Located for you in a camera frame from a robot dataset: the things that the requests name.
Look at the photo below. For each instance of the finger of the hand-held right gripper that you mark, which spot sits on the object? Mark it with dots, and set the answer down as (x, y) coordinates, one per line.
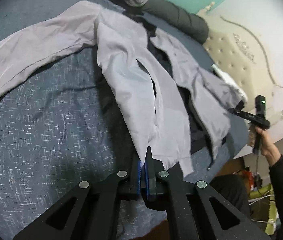
(235, 111)

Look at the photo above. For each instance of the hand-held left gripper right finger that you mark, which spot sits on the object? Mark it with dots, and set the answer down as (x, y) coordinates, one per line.
(145, 180)

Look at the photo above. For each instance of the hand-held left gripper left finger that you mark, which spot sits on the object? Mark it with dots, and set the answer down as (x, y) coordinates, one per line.
(139, 177)

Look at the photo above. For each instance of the lavender grey zip jacket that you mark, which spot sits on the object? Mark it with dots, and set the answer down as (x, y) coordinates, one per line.
(131, 67)

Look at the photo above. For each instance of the person's right hand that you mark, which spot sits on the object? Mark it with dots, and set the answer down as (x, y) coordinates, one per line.
(269, 150)

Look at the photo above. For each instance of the folded white garment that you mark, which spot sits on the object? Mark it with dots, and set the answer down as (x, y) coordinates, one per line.
(231, 82)

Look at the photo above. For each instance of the brown cardboard box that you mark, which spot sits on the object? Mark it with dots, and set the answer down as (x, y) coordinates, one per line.
(234, 165)

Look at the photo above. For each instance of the cream tufted headboard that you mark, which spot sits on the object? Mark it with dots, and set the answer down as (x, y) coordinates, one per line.
(231, 47)

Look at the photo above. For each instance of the person's leg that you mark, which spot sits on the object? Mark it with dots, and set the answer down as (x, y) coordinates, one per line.
(231, 192)

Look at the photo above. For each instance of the dark grey rolled duvet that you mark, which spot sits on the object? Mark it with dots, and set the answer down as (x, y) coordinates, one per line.
(181, 17)

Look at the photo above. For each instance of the yellow green bag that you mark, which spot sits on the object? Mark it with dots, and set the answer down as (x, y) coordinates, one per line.
(271, 227)

